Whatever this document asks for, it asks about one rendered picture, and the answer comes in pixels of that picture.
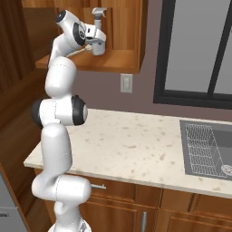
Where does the dark wooden tall cabinet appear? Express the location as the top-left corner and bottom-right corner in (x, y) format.
(0, 0), (58, 225)

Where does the black framed window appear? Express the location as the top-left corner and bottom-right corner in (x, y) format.
(152, 0), (232, 111)

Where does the grey appliance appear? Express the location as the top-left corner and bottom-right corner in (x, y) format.
(0, 171), (29, 232)

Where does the wooden wall cabinet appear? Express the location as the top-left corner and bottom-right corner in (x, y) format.
(21, 0), (149, 75)

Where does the white wire sink rack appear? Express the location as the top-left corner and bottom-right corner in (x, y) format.
(184, 122), (229, 177)

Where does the grey wall switch plate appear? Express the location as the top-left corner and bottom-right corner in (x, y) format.
(120, 72), (134, 94)

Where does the silver cabinet door handle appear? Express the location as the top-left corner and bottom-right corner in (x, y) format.
(140, 211), (149, 232)

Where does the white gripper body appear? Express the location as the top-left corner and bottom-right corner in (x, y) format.
(85, 27), (108, 46)

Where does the wooden drawer front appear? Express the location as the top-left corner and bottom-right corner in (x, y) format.
(159, 188), (195, 213)
(85, 176), (136, 203)
(193, 193), (232, 219)

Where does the grey sink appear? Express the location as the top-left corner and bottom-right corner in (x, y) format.
(179, 119), (232, 182)

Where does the silver drawer handle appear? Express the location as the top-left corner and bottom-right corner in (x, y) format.
(90, 183), (108, 190)

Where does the wooden base cabinet door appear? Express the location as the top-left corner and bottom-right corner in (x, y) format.
(79, 198), (159, 232)
(156, 209), (232, 232)

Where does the grey spray bottle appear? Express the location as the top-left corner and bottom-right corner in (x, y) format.
(91, 7), (108, 57)

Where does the wooden wall cabinet door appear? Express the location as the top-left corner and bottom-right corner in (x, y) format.
(138, 0), (150, 74)

